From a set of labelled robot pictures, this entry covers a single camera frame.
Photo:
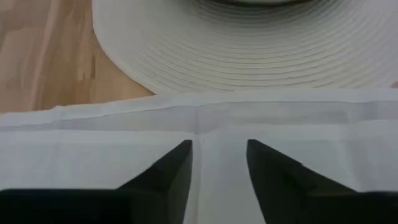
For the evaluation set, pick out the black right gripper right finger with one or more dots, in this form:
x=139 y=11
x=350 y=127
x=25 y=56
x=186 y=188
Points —
x=311 y=205

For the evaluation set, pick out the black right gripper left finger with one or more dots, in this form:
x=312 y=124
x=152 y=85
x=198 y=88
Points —
x=124 y=207

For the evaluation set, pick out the white cloth napkin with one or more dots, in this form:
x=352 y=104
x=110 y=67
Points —
x=93 y=149

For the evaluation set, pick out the round white woven placemat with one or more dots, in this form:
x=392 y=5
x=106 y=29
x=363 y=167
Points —
x=248 y=46

